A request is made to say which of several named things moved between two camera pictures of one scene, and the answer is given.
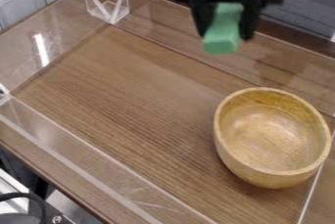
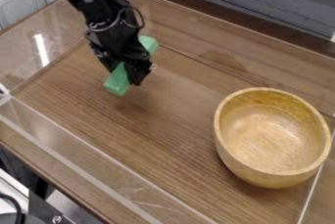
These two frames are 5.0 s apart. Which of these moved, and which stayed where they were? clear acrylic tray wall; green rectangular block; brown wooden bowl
Moved: green rectangular block
Stayed: clear acrylic tray wall; brown wooden bowl
